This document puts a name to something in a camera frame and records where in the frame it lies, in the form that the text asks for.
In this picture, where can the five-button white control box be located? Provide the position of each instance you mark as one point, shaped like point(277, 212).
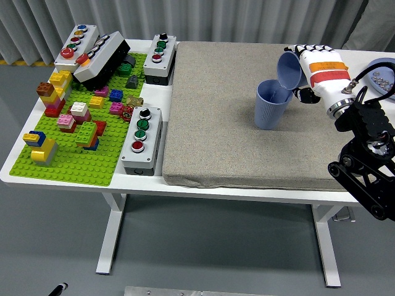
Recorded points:
point(66, 63)

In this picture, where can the magenta toy brick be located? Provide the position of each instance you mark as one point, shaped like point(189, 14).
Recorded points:
point(116, 108)
point(102, 91)

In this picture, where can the white table leg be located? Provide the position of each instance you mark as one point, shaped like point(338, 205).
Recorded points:
point(111, 234)
point(327, 246)

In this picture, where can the brass valve with red handwheel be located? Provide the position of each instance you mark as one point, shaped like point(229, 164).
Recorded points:
point(126, 113)

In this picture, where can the green brick with grey arch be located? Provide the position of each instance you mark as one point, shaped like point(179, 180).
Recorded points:
point(125, 69)

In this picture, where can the grey-brown fabric mat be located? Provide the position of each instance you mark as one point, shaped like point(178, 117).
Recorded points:
point(216, 123)

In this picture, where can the blue toy brick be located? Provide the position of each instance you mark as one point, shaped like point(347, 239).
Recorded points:
point(116, 95)

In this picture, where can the light blue plate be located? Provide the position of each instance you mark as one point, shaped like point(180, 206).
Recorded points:
point(384, 75)

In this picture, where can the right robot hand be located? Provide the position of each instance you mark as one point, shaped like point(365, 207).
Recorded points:
point(327, 74)

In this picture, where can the pink white red brick stack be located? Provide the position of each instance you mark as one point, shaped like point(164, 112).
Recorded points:
point(65, 121)

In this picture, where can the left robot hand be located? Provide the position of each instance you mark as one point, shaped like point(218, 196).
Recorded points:
point(59, 290)

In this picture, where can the yellow white brick stack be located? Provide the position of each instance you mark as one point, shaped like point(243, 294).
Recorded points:
point(60, 78)

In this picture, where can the yellow toy brick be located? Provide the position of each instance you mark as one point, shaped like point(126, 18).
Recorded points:
point(97, 102)

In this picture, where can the brown yellow red brick stack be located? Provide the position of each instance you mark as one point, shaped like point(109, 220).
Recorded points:
point(49, 95)

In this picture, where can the four-button grey control box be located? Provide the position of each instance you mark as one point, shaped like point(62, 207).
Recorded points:
point(151, 135)

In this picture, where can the green orange red brick stack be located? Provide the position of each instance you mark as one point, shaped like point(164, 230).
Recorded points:
point(86, 132)

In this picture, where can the three-button grey control box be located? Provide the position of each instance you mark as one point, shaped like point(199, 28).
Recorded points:
point(166, 60)

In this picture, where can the green studded baseplate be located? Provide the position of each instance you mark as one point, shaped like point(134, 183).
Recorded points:
point(71, 163)

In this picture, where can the blue ribbed plastic cup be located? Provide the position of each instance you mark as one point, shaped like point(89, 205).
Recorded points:
point(288, 71)
point(268, 114)

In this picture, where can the grey sloped toy brick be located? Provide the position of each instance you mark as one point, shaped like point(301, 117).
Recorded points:
point(132, 82)

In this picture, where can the grey metal bracket under table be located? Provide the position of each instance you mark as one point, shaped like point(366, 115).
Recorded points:
point(344, 216)

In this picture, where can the blue yellow grey brick stack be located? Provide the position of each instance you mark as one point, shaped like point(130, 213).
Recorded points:
point(43, 151)

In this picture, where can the tilted white black control box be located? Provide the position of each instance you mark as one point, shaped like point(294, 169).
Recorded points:
point(102, 58)

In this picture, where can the grey pleated curtain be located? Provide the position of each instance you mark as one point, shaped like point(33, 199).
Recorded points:
point(216, 18)

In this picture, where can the yellow floor tape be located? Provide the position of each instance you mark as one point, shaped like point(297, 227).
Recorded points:
point(24, 63)

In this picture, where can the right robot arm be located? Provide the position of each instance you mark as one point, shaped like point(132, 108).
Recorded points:
point(367, 129)

